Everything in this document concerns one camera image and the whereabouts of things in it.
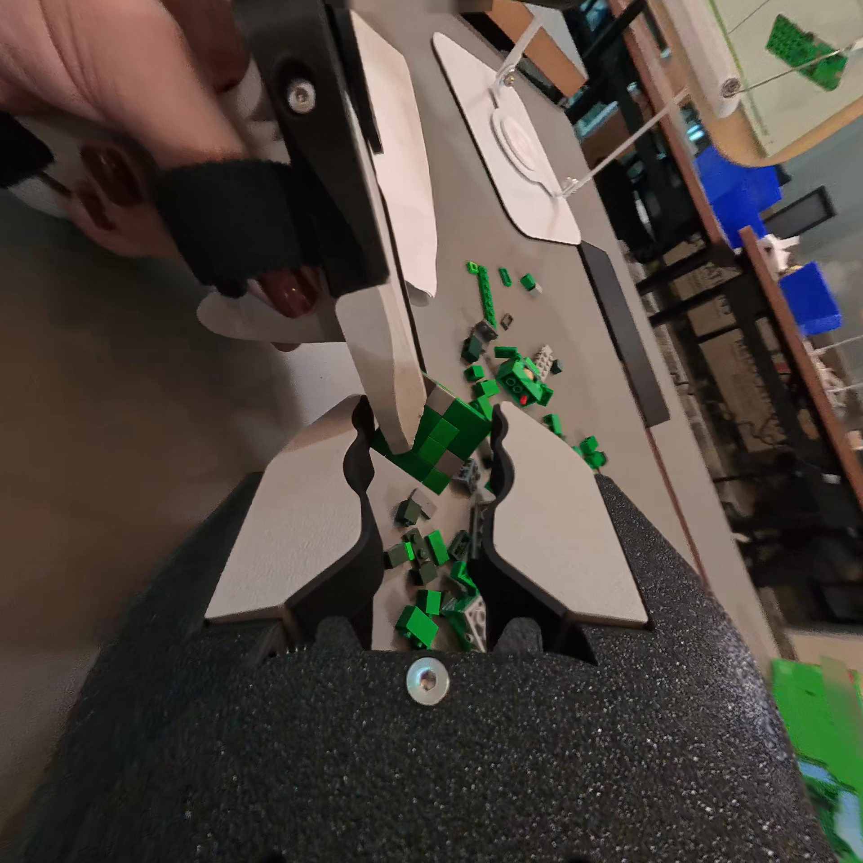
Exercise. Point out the dark grey square brick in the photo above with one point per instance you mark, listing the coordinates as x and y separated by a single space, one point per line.
467 475

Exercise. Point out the blue storage bin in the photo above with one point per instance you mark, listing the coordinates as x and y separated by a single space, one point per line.
731 189
812 300

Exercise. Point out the white mat with clear stand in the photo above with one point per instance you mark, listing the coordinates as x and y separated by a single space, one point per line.
516 54

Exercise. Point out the green grey brick assembly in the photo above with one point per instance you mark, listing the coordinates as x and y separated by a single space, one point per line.
448 431

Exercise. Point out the green studded baseplate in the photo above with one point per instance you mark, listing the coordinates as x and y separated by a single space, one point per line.
806 50

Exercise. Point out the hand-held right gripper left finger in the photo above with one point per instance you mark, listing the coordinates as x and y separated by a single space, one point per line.
296 539

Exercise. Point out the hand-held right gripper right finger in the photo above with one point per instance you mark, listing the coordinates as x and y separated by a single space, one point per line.
559 539

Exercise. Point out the green printed box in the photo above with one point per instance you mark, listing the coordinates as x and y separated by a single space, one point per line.
822 741

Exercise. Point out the green hollow brick build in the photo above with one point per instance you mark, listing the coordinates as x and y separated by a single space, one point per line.
522 388

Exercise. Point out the white flat mat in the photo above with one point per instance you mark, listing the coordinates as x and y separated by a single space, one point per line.
472 87

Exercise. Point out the long green brick plate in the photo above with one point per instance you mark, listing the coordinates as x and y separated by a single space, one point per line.
485 296

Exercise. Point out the white curved panel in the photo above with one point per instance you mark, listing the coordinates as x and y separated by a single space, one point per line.
762 128

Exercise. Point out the pile of green toy bricks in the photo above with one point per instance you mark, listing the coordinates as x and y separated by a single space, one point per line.
415 624

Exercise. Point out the black flat bar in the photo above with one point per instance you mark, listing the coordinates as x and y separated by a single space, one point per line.
627 337

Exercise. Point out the wooden shelf rack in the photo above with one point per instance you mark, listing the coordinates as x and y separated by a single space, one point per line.
768 283

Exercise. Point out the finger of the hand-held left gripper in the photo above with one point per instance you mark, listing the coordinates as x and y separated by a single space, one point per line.
384 364

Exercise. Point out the person's left hand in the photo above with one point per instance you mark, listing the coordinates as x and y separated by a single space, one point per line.
101 74

